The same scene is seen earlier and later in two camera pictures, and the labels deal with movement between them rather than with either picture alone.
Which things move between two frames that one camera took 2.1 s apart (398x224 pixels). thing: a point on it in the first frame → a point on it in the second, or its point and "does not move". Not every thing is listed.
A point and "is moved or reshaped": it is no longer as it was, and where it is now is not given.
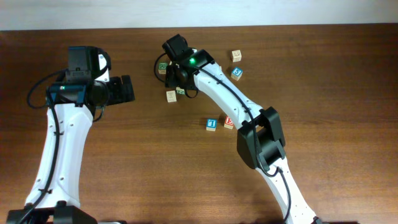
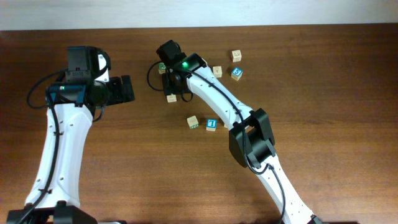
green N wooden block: [180, 91] is moved or reshaped
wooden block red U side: [171, 96] does not move
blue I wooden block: [211, 124] does not move
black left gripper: [119, 96] does not move
